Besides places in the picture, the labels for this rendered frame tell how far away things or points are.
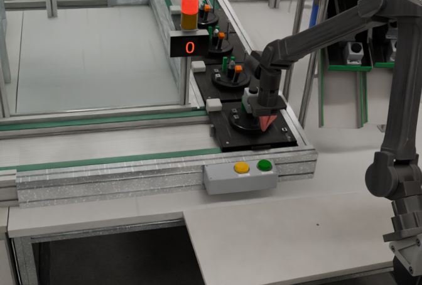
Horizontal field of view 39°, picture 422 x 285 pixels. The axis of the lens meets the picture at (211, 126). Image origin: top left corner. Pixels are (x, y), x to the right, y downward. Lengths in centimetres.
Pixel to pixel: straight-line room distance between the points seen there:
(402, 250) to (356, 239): 40
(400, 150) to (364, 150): 76
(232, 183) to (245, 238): 17
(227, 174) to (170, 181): 17
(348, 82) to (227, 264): 73
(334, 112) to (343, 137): 21
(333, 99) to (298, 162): 24
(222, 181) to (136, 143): 34
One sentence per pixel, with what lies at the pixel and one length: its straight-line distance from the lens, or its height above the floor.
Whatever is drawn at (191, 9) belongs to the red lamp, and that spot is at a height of 133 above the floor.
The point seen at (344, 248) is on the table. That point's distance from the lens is 170.
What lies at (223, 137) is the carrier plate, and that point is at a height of 97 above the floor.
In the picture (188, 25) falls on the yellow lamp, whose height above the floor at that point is 127.
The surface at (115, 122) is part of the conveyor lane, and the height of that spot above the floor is 94.
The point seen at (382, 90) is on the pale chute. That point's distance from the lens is 200.
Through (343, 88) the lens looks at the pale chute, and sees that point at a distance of 194.
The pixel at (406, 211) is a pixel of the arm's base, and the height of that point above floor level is 123.
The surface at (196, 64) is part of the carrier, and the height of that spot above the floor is 99.
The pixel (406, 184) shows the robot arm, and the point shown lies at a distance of 131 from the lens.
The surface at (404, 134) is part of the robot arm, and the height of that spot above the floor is 134.
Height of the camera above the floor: 206
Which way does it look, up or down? 36 degrees down
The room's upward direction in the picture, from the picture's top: 4 degrees clockwise
